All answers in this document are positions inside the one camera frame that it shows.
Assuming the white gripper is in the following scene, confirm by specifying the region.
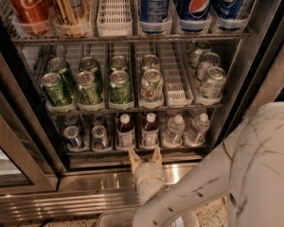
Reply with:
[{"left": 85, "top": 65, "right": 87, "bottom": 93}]
[{"left": 128, "top": 147, "right": 165, "bottom": 205}]

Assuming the brown bottle blue label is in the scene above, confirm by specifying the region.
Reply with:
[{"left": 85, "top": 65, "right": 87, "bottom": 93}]
[{"left": 140, "top": 113, "right": 159, "bottom": 149}]

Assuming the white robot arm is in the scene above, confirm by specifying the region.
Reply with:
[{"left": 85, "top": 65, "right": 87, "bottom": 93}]
[{"left": 133, "top": 102, "right": 284, "bottom": 227}]

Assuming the brown bottle left white cap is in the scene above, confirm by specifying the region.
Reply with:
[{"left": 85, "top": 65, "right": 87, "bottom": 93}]
[{"left": 116, "top": 113, "right": 135, "bottom": 150}]

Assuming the clear water bottle left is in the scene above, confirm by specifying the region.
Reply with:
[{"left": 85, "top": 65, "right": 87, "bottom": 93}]
[{"left": 163, "top": 114, "right": 185, "bottom": 148}]

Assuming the clear water bottle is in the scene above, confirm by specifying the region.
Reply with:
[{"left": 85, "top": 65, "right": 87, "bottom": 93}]
[
  {"left": 163, "top": 114, "right": 185, "bottom": 148},
  {"left": 185, "top": 113, "right": 210, "bottom": 147}
]

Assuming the clear water bottle right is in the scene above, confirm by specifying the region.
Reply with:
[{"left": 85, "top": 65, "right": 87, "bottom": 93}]
[{"left": 185, "top": 113, "right": 210, "bottom": 147}]

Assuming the steel fridge base panel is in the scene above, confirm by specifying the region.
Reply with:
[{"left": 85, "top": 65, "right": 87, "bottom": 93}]
[{"left": 0, "top": 162, "right": 200, "bottom": 223}]

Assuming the fridge sliding glass door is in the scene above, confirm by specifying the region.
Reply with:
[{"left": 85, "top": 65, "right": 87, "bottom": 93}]
[{"left": 0, "top": 51, "right": 59, "bottom": 198}]

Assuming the silver blue can front right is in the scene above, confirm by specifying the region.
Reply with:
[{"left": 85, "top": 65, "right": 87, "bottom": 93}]
[{"left": 92, "top": 125, "right": 111, "bottom": 152}]

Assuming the silver blue can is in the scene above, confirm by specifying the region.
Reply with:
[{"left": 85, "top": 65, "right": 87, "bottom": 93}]
[
  {"left": 63, "top": 126, "right": 83, "bottom": 149},
  {"left": 92, "top": 125, "right": 111, "bottom": 152}
]

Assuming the silver can back right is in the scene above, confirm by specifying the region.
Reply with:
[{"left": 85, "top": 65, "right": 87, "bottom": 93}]
[{"left": 91, "top": 114, "right": 106, "bottom": 126}]

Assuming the clear plastic bin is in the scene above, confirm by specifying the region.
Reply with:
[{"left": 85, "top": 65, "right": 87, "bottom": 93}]
[{"left": 97, "top": 209, "right": 136, "bottom": 227}]

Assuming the white diet can front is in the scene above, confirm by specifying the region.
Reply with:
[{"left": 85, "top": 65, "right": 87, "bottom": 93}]
[{"left": 141, "top": 69, "right": 163, "bottom": 102}]

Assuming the white diet can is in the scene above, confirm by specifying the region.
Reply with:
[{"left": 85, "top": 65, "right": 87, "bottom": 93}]
[
  {"left": 141, "top": 54, "right": 160, "bottom": 74},
  {"left": 141, "top": 69, "right": 163, "bottom": 102}
]

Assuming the green can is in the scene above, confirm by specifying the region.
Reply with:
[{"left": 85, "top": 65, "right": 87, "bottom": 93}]
[
  {"left": 47, "top": 58, "right": 76, "bottom": 94},
  {"left": 110, "top": 70, "right": 133, "bottom": 104},
  {"left": 110, "top": 55, "right": 128, "bottom": 72},
  {"left": 75, "top": 71, "right": 103, "bottom": 106},
  {"left": 41, "top": 73, "right": 72, "bottom": 107},
  {"left": 79, "top": 57, "right": 102, "bottom": 82}
]

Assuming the white empty middle tray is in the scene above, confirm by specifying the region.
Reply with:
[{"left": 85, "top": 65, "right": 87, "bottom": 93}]
[{"left": 156, "top": 43, "right": 193, "bottom": 107}]

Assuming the white empty tray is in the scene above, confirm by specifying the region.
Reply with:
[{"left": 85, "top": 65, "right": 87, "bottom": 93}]
[
  {"left": 156, "top": 43, "right": 193, "bottom": 107},
  {"left": 97, "top": 0, "right": 133, "bottom": 37}
]

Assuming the silver blue can front left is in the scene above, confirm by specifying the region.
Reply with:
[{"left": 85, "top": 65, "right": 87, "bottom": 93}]
[{"left": 63, "top": 126, "right": 83, "bottom": 149}]

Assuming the silver can back left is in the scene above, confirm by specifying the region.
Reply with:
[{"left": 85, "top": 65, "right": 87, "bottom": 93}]
[{"left": 64, "top": 114, "right": 82, "bottom": 130}]

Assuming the white diet can back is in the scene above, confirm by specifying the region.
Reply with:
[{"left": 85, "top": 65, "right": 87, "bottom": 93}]
[{"left": 141, "top": 54, "right": 160, "bottom": 74}]

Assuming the white can right front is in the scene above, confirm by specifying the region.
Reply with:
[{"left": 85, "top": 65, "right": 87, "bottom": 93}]
[{"left": 198, "top": 66, "right": 226, "bottom": 99}]

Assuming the white can right middle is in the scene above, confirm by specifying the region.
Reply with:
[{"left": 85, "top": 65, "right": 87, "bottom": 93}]
[{"left": 195, "top": 52, "right": 221, "bottom": 82}]

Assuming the white can right back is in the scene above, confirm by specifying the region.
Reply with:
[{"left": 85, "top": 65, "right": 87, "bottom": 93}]
[{"left": 186, "top": 40, "right": 211, "bottom": 69}]

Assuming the green can front left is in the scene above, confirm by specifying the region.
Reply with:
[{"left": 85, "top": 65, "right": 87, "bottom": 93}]
[{"left": 41, "top": 73, "right": 72, "bottom": 107}]

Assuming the green can back left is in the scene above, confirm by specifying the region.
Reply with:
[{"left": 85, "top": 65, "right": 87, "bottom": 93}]
[{"left": 47, "top": 58, "right": 76, "bottom": 94}]

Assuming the white empty top tray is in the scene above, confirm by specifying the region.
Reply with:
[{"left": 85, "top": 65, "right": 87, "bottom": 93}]
[{"left": 97, "top": 0, "right": 133, "bottom": 37}]

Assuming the blue Pepsi can left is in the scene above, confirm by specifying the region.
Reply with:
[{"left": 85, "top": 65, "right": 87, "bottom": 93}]
[{"left": 138, "top": 0, "right": 169, "bottom": 33}]

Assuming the blue Pepsi can middle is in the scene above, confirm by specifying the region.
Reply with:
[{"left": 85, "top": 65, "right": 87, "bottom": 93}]
[{"left": 177, "top": 0, "right": 210, "bottom": 32}]

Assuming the gold soda can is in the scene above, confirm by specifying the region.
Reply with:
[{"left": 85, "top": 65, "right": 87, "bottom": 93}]
[{"left": 53, "top": 0, "right": 91, "bottom": 38}]

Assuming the red Coca-Cola can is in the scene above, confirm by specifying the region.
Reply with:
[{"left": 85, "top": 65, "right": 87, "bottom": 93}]
[{"left": 9, "top": 0, "right": 50, "bottom": 35}]

